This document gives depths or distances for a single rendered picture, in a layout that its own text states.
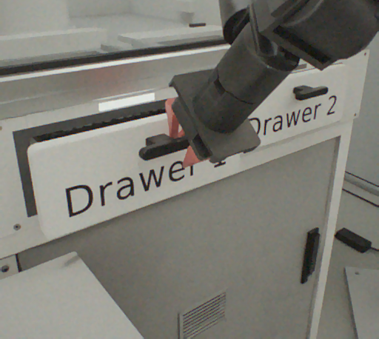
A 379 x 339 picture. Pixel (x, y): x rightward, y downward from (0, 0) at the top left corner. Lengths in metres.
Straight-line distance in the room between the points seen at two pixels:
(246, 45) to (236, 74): 0.03
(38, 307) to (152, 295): 0.29
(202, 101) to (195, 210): 0.33
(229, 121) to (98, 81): 0.19
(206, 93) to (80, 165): 0.16
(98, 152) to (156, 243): 0.26
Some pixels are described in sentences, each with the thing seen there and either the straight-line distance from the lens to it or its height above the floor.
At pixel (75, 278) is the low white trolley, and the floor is 0.76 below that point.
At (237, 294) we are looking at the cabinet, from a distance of 0.92.
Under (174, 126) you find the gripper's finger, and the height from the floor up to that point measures 0.93.
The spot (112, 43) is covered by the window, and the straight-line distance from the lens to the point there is 0.54.
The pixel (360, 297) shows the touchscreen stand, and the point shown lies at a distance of 1.67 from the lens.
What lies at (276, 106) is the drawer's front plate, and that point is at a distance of 0.71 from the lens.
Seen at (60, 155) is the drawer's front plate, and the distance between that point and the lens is 0.46.
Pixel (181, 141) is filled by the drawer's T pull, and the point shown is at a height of 0.91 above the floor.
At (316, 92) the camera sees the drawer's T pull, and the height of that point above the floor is 0.91.
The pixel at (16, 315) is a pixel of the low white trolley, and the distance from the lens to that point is 0.51.
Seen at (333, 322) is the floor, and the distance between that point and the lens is 1.60.
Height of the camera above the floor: 1.10
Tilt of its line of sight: 23 degrees down
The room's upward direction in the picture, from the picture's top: straight up
